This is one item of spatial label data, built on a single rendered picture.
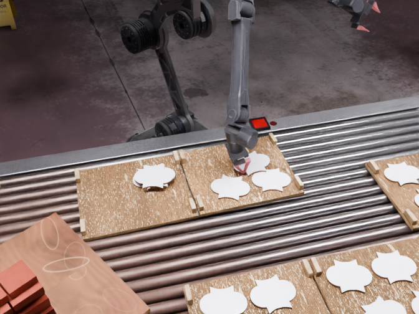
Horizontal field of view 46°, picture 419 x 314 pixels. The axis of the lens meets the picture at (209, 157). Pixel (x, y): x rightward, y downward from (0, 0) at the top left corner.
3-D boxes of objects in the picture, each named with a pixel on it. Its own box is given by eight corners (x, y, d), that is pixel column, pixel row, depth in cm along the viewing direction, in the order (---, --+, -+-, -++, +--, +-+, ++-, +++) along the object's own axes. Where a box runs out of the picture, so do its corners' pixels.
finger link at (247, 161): (247, 162, 197) (244, 145, 191) (254, 173, 192) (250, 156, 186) (231, 168, 197) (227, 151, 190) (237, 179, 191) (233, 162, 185)
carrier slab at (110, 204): (75, 174, 196) (74, 171, 195) (176, 156, 204) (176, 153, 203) (82, 242, 171) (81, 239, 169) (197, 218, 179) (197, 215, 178)
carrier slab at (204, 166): (178, 155, 204) (177, 152, 203) (270, 137, 212) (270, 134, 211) (200, 217, 179) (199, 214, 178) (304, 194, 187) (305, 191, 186)
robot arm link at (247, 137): (243, 108, 186) (229, 108, 180) (267, 118, 179) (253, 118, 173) (235, 138, 189) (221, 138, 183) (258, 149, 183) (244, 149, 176)
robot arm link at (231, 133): (231, 119, 185) (220, 128, 182) (244, 125, 181) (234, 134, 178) (234, 133, 189) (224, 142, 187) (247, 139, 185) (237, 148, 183)
